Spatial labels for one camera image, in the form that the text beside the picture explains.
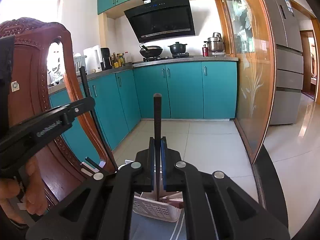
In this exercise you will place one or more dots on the clear plastic bottle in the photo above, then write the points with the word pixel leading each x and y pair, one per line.
pixel 128 58

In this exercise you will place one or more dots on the stainless steel stockpot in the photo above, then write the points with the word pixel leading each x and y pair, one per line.
pixel 215 43

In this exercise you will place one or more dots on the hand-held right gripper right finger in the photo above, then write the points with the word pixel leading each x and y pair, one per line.
pixel 164 165

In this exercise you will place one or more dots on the white chopstick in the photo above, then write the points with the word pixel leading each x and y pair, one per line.
pixel 88 169

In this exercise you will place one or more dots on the person's left hand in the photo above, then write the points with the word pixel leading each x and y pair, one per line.
pixel 36 192

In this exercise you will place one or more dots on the grey refrigerator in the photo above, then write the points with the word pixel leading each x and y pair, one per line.
pixel 287 80

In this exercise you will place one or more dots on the dark sauce bottle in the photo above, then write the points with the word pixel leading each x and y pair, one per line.
pixel 114 61

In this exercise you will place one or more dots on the black range hood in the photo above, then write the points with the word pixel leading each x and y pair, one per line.
pixel 162 22

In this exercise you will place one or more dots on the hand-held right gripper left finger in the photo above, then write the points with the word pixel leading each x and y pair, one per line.
pixel 151 165

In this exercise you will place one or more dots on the blue striped towel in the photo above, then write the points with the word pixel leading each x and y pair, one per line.
pixel 155 230

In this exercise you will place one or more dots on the grey plastic utensil holder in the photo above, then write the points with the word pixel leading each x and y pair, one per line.
pixel 155 211

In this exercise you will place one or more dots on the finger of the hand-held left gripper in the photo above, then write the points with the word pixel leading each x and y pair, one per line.
pixel 80 108

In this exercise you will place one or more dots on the gas stove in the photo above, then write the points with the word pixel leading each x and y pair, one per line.
pixel 166 57

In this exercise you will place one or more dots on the black wok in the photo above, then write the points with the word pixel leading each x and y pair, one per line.
pixel 151 51

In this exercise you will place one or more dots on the white countertop appliance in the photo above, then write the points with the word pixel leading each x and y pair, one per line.
pixel 92 58

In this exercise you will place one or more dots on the black countertop appliance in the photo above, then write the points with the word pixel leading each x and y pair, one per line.
pixel 106 58

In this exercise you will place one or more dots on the white dish rack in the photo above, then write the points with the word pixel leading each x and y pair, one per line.
pixel 80 63

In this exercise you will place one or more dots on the carved wooden chair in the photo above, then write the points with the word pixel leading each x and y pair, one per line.
pixel 32 62

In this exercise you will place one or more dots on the yellow oil bottle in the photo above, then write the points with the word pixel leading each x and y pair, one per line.
pixel 121 61

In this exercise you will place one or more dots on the white plastic basket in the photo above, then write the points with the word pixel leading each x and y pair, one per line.
pixel 56 76

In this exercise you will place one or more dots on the dark square chopstick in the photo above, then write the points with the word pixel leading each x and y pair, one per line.
pixel 157 120

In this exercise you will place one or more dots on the ridged dark red chopstick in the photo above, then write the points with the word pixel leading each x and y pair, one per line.
pixel 175 203

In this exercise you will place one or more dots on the red bottle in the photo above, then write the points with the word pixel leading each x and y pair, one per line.
pixel 205 51

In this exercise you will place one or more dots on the wooden doorway frame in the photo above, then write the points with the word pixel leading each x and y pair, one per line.
pixel 303 67

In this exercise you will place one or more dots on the teal base cabinets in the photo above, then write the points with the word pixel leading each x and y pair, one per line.
pixel 185 90

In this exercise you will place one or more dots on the black lidded pot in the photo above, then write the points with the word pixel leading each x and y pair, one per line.
pixel 178 48

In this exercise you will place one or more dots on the wood framed glass door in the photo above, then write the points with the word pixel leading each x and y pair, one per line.
pixel 250 80

